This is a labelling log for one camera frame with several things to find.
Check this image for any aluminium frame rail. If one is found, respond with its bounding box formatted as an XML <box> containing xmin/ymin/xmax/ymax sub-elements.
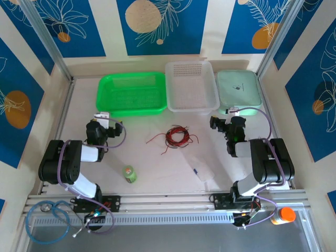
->
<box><xmin>22</xmin><ymin>189</ymin><xmax>312</xmax><ymax>218</ymax></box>

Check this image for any small green jar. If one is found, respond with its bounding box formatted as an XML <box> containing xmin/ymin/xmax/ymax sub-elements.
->
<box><xmin>122</xmin><ymin>164</ymin><xmax>138</xmax><ymax>184</ymax></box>

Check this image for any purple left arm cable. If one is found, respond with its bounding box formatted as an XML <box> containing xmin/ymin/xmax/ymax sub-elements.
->
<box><xmin>57</xmin><ymin>118</ymin><xmax>128</xmax><ymax>235</ymax></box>

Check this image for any slotted grey cable duct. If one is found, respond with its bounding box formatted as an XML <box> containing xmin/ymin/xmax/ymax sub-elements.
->
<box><xmin>33</xmin><ymin>213</ymin><xmax>235</xmax><ymax>227</ymax></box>

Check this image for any green plastic basket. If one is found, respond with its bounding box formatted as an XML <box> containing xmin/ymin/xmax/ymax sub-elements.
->
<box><xmin>96</xmin><ymin>71</ymin><xmax>168</xmax><ymax>118</ymax></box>

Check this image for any white plastic basket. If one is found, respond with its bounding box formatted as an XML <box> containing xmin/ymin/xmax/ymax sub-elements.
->
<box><xmin>164</xmin><ymin>60</ymin><xmax>221</xmax><ymax>114</ymax></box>

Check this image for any blue stethoscope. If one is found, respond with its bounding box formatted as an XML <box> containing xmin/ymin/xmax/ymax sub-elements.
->
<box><xmin>25</xmin><ymin>200</ymin><xmax>91</xmax><ymax>244</ymax></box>

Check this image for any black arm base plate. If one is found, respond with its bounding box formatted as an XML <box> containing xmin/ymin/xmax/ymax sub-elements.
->
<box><xmin>72</xmin><ymin>195</ymin><xmax>121</xmax><ymax>213</ymax></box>
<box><xmin>212</xmin><ymin>193</ymin><xmax>260</xmax><ymax>211</ymax></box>

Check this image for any orange capped bottle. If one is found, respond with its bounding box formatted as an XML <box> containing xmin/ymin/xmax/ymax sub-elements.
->
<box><xmin>271</xmin><ymin>206</ymin><xmax>297</xmax><ymax>225</ymax></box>

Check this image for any pale green lidded container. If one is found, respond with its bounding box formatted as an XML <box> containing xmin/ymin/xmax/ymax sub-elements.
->
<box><xmin>216</xmin><ymin>69</ymin><xmax>263</xmax><ymax>117</ymax></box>

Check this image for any grey metal panel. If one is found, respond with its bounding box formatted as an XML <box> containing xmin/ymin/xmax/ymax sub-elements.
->
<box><xmin>25</xmin><ymin>224</ymin><xmax>320</xmax><ymax>252</ymax></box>

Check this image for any aluminium frame post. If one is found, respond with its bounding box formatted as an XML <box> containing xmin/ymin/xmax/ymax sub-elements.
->
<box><xmin>256</xmin><ymin>0</ymin><xmax>302</xmax><ymax>77</ymax></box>
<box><xmin>19</xmin><ymin>0</ymin><xmax>76</xmax><ymax>82</ymax></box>

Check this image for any bundle of red black wires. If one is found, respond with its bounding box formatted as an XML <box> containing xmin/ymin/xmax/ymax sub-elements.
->
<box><xmin>161</xmin><ymin>127</ymin><xmax>190</xmax><ymax>155</ymax></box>
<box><xmin>165</xmin><ymin>127</ymin><xmax>200</xmax><ymax>148</ymax></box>

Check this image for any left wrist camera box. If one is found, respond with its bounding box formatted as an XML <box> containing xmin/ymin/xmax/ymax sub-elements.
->
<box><xmin>93</xmin><ymin>111</ymin><xmax>110</xmax><ymax>130</ymax></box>

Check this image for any thin red wire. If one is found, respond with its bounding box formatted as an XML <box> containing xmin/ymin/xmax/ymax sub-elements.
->
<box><xmin>165</xmin><ymin>127</ymin><xmax>190</xmax><ymax>148</ymax></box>
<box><xmin>146</xmin><ymin>126</ymin><xmax>190</xmax><ymax>148</ymax></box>

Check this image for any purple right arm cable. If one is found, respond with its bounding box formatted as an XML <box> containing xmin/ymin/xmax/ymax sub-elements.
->
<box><xmin>230</xmin><ymin>106</ymin><xmax>287</xmax><ymax>228</ymax></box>

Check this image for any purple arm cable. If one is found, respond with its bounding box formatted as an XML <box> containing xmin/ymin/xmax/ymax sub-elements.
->
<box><xmin>230</xmin><ymin>106</ymin><xmax>287</xmax><ymax>228</ymax></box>
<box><xmin>57</xmin><ymin>118</ymin><xmax>128</xmax><ymax>235</ymax></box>

